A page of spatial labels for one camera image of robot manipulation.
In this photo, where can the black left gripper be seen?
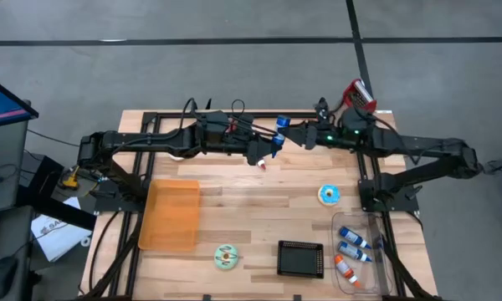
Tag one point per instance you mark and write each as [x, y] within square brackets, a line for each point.
[254, 147]

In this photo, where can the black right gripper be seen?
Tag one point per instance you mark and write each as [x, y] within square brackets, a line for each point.
[322, 141]

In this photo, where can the blue food colouring bottle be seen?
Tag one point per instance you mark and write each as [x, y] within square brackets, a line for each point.
[349, 250]
[283, 123]
[350, 235]

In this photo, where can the red food colouring bottle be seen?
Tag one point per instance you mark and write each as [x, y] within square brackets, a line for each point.
[262, 165]

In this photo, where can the blue frosted donut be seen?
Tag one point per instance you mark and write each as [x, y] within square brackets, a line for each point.
[334, 199]

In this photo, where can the green donut with dark drizzle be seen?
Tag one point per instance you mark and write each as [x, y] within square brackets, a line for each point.
[220, 261]

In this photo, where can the orange food colouring bottle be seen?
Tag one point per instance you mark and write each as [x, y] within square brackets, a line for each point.
[344, 267]

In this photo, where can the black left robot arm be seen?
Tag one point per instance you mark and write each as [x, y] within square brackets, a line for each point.
[150, 142]

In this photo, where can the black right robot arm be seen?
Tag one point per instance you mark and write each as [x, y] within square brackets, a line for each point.
[422, 148]

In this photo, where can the red metal box grater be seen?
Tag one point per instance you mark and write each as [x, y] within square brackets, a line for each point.
[360, 96]

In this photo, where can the small white sticker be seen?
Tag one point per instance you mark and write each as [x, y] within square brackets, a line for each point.
[384, 111]

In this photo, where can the clear plastic container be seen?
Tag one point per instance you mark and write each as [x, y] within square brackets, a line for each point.
[362, 221]

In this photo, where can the black perforated square tray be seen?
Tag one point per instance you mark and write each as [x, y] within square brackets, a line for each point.
[300, 260]

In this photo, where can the orange translucent plastic tray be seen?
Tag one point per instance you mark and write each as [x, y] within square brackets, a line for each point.
[171, 217]

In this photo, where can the yellow black plug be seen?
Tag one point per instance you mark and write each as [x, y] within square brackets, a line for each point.
[71, 182]

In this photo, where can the black stand beam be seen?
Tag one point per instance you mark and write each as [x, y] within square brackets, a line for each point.
[58, 211]

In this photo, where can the white paper bag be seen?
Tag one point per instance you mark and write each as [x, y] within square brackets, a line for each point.
[54, 238]

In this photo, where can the monitor with blue screen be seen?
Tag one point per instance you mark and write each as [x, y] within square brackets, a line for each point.
[0, 104]

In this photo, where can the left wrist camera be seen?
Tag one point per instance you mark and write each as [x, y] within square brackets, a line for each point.
[244, 122]

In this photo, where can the black aluminium table frame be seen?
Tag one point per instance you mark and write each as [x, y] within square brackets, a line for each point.
[171, 114]

